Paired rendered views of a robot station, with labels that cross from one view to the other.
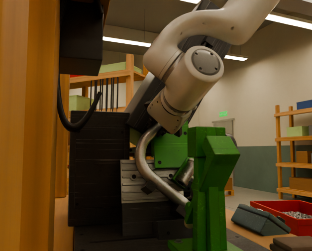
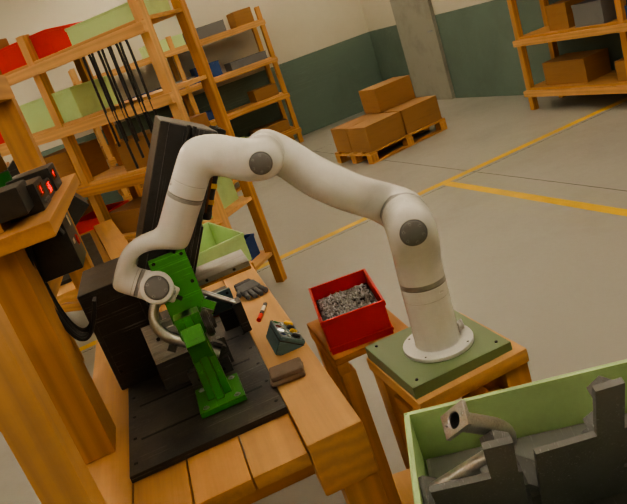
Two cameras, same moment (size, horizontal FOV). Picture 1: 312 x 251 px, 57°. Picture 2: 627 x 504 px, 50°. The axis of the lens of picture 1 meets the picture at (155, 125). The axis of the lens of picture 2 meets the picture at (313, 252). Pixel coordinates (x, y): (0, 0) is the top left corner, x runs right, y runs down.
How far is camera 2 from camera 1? 1.36 m
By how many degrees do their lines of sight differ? 24
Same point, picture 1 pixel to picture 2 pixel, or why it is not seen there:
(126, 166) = (148, 332)
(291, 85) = not seen: outside the picture
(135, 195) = (165, 354)
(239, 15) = (169, 239)
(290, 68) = not seen: outside the picture
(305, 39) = not seen: outside the picture
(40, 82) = (48, 340)
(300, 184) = (564, 72)
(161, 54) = (124, 285)
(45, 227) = (98, 422)
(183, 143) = (193, 291)
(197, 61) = (149, 291)
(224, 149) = (193, 340)
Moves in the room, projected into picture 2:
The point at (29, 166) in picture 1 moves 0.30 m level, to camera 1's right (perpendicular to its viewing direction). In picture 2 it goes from (69, 393) to (176, 360)
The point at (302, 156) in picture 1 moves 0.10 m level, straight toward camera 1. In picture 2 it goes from (558, 15) to (557, 17)
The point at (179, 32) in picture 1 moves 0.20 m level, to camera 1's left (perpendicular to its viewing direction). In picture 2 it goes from (130, 264) to (57, 288)
